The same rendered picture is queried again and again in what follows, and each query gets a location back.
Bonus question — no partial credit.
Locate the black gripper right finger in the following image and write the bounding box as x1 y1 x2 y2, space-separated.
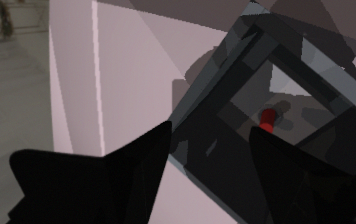
249 126 356 224

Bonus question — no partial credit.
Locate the dark red peg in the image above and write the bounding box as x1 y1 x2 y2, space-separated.
259 108 275 133

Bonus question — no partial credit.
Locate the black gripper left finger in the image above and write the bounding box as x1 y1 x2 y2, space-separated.
9 121 172 224

